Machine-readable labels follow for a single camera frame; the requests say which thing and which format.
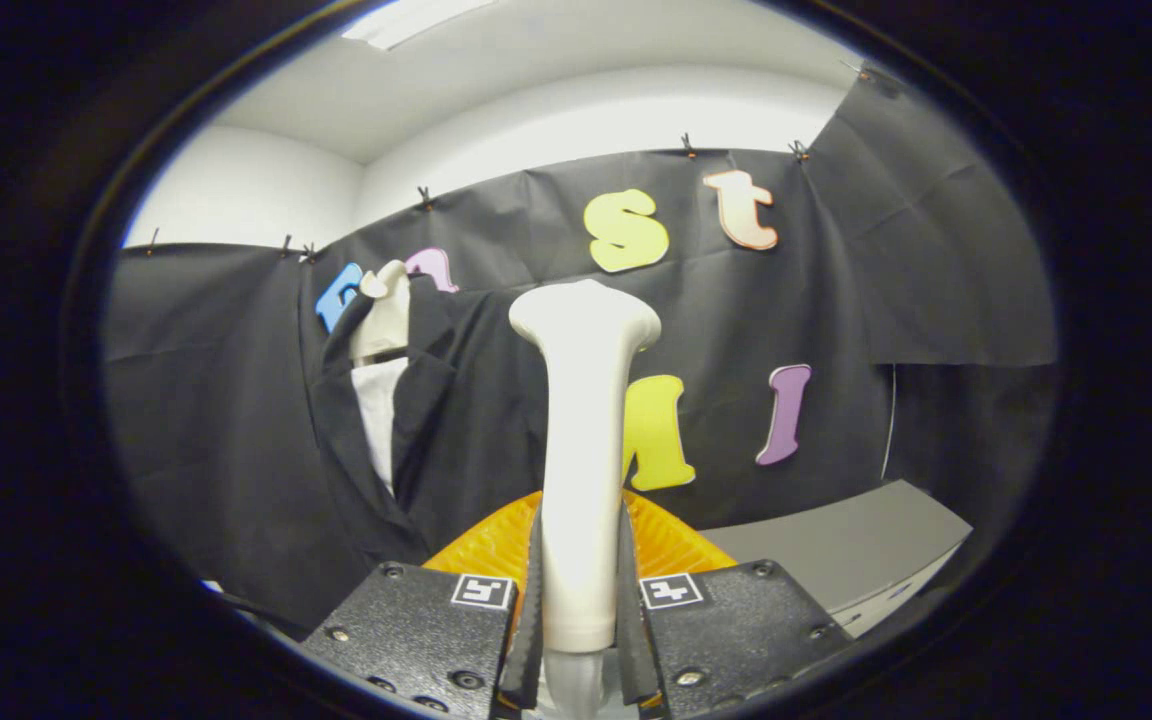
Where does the white garment steamer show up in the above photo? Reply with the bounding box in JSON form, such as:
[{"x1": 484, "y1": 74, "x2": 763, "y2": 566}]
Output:
[{"x1": 508, "y1": 278, "x2": 663, "y2": 716}]

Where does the black backdrop cloth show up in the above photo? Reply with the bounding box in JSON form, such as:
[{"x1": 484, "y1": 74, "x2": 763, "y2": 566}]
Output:
[{"x1": 101, "y1": 62, "x2": 1059, "y2": 641}]

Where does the thin white cable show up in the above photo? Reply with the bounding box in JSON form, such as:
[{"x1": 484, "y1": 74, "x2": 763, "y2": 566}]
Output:
[{"x1": 879, "y1": 365, "x2": 899, "y2": 481}]

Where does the grey cabinet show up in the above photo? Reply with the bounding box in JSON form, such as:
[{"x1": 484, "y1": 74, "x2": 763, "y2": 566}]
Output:
[{"x1": 701, "y1": 478, "x2": 974, "y2": 641}]

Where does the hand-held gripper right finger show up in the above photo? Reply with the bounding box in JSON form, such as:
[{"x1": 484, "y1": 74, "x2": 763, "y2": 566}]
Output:
[{"x1": 616, "y1": 490, "x2": 857, "y2": 720}]

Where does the white clothes hanger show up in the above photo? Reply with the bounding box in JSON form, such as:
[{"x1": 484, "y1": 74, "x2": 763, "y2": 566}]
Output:
[{"x1": 348, "y1": 260, "x2": 413, "y2": 363}]

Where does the black suit jacket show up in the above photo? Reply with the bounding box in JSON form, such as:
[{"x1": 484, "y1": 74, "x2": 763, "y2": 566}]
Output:
[{"x1": 308, "y1": 278, "x2": 552, "y2": 591}]

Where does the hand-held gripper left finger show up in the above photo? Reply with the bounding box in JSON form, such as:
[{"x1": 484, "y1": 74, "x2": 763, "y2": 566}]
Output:
[{"x1": 298, "y1": 490, "x2": 545, "y2": 720}]

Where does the white shirt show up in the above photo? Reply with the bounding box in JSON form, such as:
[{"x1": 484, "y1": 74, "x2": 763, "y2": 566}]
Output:
[{"x1": 351, "y1": 355, "x2": 409, "y2": 496}]

